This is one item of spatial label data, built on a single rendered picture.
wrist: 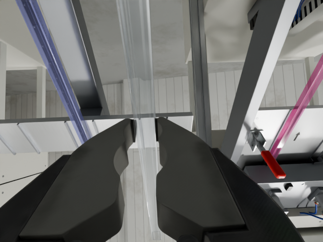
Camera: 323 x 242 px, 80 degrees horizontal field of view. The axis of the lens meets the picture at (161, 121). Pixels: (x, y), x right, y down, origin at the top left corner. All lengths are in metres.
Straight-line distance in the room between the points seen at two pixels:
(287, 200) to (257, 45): 0.40
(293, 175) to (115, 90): 3.41
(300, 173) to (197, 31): 0.49
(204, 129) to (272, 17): 0.38
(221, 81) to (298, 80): 1.10
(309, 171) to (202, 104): 0.32
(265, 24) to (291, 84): 3.22
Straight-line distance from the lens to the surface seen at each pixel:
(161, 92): 3.40
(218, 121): 3.25
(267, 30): 0.34
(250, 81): 0.37
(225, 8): 0.74
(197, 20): 0.72
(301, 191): 0.58
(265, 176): 0.51
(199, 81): 0.63
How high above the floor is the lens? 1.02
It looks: 5 degrees down
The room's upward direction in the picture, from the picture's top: 178 degrees clockwise
